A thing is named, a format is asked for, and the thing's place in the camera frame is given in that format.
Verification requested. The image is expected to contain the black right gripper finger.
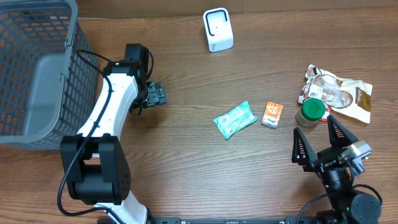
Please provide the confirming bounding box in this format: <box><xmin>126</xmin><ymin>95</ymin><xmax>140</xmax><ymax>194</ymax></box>
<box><xmin>327</xmin><ymin>115</ymin><xmax>358</xmax><ymax>147</ymax></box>
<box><xmin>292</xmin><ymin>128</ymin><xmax>318</xmax><ymax>166</ymax></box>

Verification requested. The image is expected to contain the red snack stick packet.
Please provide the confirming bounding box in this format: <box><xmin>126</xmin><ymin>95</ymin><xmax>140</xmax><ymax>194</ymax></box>
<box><xmin>320</xmin><ymin>107</ymin><xmax>331</xmax><ymax>122</ymax></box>

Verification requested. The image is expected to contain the beige brown snack bag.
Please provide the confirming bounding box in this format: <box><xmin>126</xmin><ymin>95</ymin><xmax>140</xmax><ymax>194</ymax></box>
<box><xmin>298</xmin><ymin>65</ymin><xmax>373</xmax><ymax>124</ymax></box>

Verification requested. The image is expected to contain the small orange white box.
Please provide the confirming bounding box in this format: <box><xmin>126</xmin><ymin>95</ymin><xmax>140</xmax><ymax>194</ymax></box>
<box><xmin>261</xmin><ymin>101</ymin><xmax>283</xmax><ymax>128</ymax></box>

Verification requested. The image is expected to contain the teal orange snack packet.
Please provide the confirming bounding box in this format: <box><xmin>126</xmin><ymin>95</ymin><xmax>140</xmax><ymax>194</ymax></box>
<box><xmin>213</xmin><ymin>101</ymin><xmax>257</xmax><ymax>139</ymax></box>

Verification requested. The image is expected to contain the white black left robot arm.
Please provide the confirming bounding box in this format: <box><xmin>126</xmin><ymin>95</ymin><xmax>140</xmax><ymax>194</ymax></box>
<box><xmin>57</xmin><ymin>44</ymin><xmax>167</xmax><ymax>224</ymax></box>

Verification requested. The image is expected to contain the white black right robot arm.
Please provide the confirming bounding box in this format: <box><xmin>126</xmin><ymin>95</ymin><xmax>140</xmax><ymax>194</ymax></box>
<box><xmin>292</xmin><ymin>115</ymin><xmax>383</xmax><ymax>223</ymax></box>

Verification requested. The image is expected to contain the white barcode scanner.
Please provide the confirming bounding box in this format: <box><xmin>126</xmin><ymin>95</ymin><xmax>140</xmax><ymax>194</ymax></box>
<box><xmin>203</xmin><ymin>7</ymin><xmax>234</xmax><ymax>52</ymax></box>

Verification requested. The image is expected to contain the grey plastic mesh basket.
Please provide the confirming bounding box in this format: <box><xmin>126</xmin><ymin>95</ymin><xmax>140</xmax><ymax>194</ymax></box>
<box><xmin>1</xmin><ymin>0</ymin><xmax>98</xmax><ymax>150</ymax></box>

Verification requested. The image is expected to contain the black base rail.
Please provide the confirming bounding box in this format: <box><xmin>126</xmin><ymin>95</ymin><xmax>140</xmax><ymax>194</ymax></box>
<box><xmin>147</xmin><ymin>217</ymin><xmax>359</xmax><ymax>224</ymax></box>

